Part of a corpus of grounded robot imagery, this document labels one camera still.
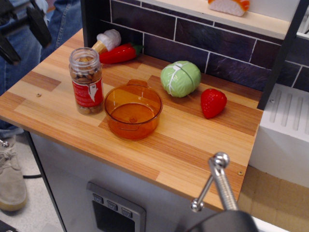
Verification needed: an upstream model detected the toy salmon sushi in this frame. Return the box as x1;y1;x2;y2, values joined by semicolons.
208;0;250;16

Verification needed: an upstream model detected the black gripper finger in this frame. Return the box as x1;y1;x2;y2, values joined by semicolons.
26;7;52;48
0;35;21;65

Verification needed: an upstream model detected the beige suede shoe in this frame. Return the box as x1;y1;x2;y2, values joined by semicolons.
0;136;27;212

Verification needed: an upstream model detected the clear almond jar red label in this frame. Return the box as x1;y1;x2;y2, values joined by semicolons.
69;47;104;115

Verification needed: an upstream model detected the toy ice cream cone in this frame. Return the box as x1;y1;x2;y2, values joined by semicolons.
92;29;122;55

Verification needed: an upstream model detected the orange transparent plastic pot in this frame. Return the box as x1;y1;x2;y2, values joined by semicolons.
104;79;163;140

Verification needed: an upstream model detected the grey oven control panel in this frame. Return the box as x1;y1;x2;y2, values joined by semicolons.
86;182;146;232

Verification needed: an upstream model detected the metal clamp screw handle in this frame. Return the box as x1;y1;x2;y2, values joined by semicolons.
190;151;260;232

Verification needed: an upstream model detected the white ribbed sink block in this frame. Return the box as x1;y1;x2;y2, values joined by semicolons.
249;84;309;187

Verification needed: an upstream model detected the light wooden shelf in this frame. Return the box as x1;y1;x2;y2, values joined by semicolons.
142;0;299;39

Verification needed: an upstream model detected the green toy cabbage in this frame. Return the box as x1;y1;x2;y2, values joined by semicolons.
160;61;201;98

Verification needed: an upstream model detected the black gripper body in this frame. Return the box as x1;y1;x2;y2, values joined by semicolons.
0;0;36;36

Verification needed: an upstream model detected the red toy strawberry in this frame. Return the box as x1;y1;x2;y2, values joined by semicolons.
201;88;227;119

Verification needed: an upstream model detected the red toy chili pepper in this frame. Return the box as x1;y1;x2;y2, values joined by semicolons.
99;43;143;64

